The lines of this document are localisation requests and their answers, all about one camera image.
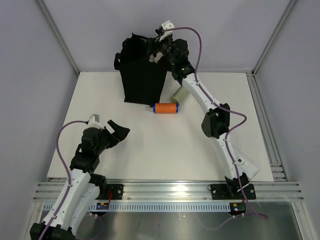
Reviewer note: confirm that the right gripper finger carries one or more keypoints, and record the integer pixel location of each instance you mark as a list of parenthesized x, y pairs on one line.
[(161, 34), (152, 46)]

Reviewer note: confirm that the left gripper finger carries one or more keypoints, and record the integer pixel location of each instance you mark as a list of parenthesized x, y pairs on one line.
[(119, 132), (114, 139)]

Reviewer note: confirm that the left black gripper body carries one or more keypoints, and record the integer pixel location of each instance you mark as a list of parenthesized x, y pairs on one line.
[(104, 135)]

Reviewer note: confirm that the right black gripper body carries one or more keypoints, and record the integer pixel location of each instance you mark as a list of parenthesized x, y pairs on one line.
[(167, 55)]

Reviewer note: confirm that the orange blue pump bottle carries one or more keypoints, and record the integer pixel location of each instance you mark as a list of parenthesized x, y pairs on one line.
[(155, 57), (163, 108)]

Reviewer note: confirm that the white translucent bottle grey cap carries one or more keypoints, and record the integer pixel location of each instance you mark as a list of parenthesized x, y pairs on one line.
[(248, 167)]

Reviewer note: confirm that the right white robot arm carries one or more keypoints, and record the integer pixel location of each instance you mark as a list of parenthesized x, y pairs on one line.
[(216, 121)]

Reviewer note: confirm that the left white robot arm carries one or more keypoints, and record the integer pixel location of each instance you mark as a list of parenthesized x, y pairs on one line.
[(82, 185)]

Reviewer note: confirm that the black canvas bag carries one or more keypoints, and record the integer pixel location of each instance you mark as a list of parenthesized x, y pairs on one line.
[(142, 80)]

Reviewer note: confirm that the green bottle near bag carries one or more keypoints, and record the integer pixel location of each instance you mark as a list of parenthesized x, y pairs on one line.
[(179, 96)]

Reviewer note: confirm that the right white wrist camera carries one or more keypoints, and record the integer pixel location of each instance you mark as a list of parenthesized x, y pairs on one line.
[(167, 24)]

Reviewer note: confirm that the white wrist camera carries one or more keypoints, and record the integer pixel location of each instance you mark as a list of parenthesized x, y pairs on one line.
[(94, 122), (167, 24)]

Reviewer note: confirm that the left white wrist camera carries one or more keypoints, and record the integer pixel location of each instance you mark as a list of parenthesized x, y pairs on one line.
[(94, 122)]

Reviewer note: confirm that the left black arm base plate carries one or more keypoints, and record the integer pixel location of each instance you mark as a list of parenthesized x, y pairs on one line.
[(113, 192)]

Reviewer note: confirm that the white slotted cable duct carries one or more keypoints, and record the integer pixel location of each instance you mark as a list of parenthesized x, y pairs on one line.
[(161, 207)]

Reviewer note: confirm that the aluminium front rail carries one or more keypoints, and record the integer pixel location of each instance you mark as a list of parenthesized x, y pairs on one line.
[(177, 191)]

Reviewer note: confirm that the left aluminium frame post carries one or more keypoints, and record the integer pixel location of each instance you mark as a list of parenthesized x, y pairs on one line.
[(58, 36)]

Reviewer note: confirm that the aluminium frame post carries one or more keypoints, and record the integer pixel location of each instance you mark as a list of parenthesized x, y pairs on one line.
[(274, 35), (58, 36)]

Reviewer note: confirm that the right aluminium frame post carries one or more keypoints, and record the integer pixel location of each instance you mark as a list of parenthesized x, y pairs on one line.
[(274, 35)]

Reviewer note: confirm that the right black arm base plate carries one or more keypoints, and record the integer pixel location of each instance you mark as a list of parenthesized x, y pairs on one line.
[(220, 192)]

